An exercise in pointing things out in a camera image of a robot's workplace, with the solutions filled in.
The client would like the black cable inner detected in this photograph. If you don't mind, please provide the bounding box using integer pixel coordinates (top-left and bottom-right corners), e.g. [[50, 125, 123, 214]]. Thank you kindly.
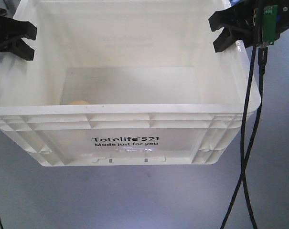
[[219, 0, 264, 229]]

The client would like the black cable outer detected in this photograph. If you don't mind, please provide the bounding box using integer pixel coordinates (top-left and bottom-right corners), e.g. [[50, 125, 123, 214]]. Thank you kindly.
[[239, 45, 269, 229]]

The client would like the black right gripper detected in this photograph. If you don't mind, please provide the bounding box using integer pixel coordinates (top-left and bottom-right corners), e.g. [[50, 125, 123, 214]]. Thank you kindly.
[[208, 0, 289, 53]]

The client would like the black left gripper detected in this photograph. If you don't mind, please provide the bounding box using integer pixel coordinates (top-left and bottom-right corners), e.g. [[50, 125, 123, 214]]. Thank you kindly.
[[0, 7, 37, 61]]

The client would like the green circuit board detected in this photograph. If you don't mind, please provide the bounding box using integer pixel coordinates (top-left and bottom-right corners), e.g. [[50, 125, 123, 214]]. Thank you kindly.
[[262, 5, 278, 46]]

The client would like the cream round plush toy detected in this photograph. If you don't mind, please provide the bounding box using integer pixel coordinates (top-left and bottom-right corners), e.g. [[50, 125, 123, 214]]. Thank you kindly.
[[68, 100, 89, 105]]

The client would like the white plastic tote box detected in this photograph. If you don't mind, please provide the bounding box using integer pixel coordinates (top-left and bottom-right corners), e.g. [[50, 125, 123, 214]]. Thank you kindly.
[[0, 0, 249, 167]]

